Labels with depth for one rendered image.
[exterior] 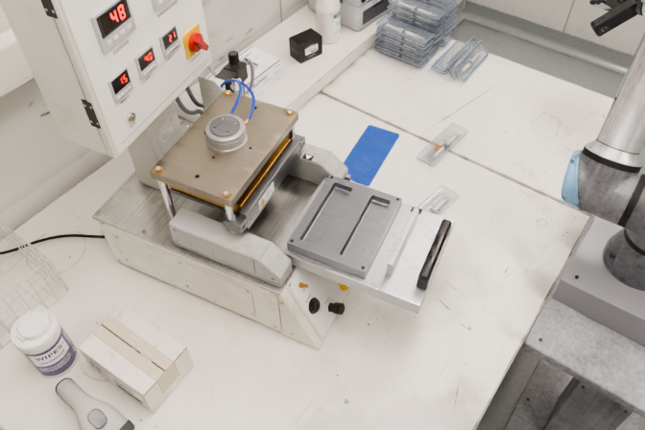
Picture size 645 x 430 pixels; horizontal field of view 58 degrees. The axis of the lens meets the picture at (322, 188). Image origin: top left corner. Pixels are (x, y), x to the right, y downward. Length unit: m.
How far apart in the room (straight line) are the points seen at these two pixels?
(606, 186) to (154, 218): 0.94
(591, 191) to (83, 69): 0.98
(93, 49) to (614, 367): 1.17
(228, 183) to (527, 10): 2.71
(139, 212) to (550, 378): 1.47
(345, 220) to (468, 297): 0.38
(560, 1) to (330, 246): 2.58
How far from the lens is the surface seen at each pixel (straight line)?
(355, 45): 1.97
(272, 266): 1.12
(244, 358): 1.29
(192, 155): 1.16
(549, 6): 3.52
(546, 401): 2.15
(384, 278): 1.12
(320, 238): 1.16
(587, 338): 1.41
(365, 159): 1.63
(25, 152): 1.59
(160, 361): 1.22
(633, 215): 1.31
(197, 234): 1.16
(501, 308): 1.39
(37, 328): 1.27
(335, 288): 1.30
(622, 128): 1.29
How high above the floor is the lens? 1.90
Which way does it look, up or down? 48 degrees down
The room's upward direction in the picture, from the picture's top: 1 degrees counter-clockwise
